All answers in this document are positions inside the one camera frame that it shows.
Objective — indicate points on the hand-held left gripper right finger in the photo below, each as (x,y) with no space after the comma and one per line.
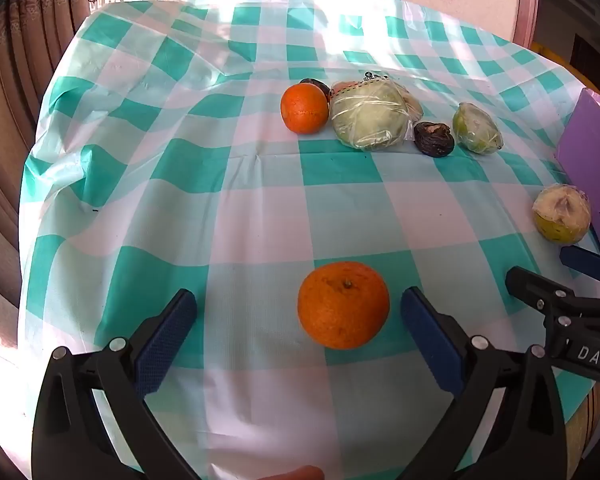
(430,347)

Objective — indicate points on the purple cardboard box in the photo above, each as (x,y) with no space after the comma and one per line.
(592,160)

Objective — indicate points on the wrapped green fruit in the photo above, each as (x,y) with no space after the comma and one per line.
(476,127)

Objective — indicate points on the reddish wooden door frame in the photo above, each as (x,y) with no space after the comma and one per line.
(526,0)

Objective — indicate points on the dark wrinkled fruit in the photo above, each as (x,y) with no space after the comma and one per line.
(314,84)
(432,140)

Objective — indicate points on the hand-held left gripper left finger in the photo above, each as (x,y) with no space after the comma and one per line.
(165,342)

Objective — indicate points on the pleated beige curtain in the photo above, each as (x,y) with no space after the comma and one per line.
(15,110)

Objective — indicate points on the person's left hand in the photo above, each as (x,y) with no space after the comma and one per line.
(297,473)

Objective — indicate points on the plastic-wrapped cabbage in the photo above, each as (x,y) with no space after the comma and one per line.
(372,117)

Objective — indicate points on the teal checkered tablecloth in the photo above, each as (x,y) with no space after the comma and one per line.
(260,200)

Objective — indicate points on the peeled green fruit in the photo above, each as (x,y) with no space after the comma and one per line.
(562,215)

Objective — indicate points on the orange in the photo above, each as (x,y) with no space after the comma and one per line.
(342,307)
(304,109)

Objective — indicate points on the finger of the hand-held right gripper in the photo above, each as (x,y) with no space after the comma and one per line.
(582,261)
(540,290)

